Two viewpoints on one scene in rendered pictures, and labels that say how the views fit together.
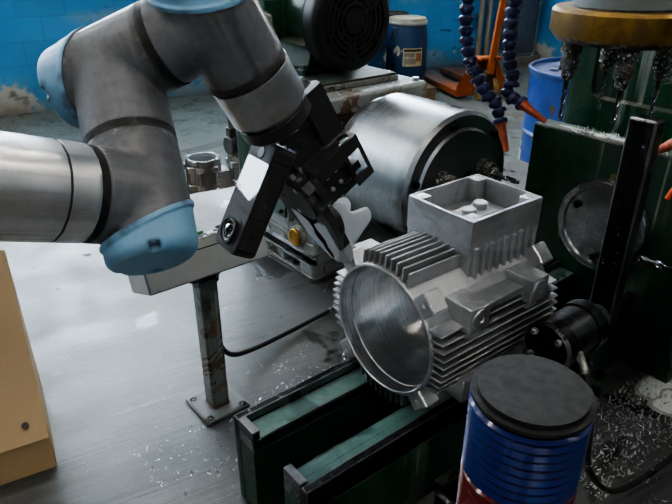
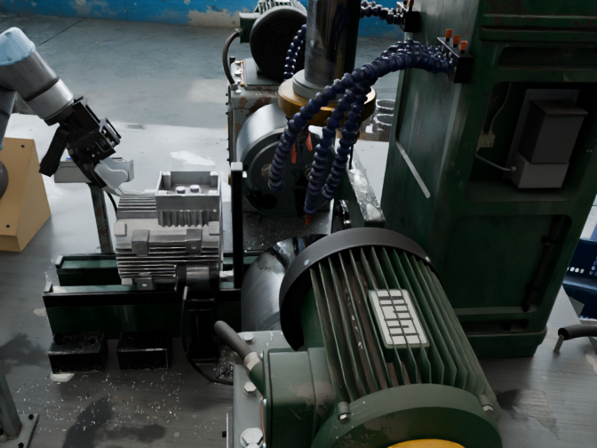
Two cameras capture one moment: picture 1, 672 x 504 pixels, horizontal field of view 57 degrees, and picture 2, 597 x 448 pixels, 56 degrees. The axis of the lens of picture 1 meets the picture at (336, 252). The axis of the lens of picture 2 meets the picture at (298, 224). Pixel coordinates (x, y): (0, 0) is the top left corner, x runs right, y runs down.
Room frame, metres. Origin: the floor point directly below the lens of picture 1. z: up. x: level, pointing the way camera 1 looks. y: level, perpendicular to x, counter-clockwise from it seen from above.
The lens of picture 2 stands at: (-0.04, -0.84, 1.69)
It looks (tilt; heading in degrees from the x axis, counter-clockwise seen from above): 33 degrees down; 31
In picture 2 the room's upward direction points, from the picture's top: 3 degrees clockwise
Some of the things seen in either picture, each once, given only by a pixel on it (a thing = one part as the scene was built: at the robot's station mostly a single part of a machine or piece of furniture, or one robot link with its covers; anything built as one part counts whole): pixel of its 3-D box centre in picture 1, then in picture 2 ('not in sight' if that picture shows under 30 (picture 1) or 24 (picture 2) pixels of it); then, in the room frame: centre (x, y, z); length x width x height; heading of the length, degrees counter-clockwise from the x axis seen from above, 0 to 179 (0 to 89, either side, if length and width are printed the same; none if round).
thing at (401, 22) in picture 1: (361, 57); not in sight; (6.10, -0.25, 0.37); 1.20 x 0.80 x 0.74; 113
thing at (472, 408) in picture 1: (524, 434); not in sight; (0.24, -0.10, 1.19); 0.06 x 0.06 x 0.04
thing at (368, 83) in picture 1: (320, 158); (277, 132); (1.28, 0.03, 0.99); 0.35 x 0.31 x 0.37; 38
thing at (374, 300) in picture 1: (442, 301); (173, 237); (0.65, -0.13, 1.02); 0.20 x 0.19 x 0.19; 127
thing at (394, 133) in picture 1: (398, 164); (284, 150); (1.09, -0.12, 1.04); 0.37 x 0.25 x 0.25; 38
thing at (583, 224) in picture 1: (600, 226); (340, 234); (0.87, -0.41, 1.02); 0.15 x 0.02 x 0.15; 38
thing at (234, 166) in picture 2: (621, 230); (236, 228); (0.63, -0.32, 1.12); 0.04 x 0.03 x 0.26; 128
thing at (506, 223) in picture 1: (472, 223); (190, 198); (0.67, -0.16, 1.11); 0.12 x 0.11 x 0.07; 127
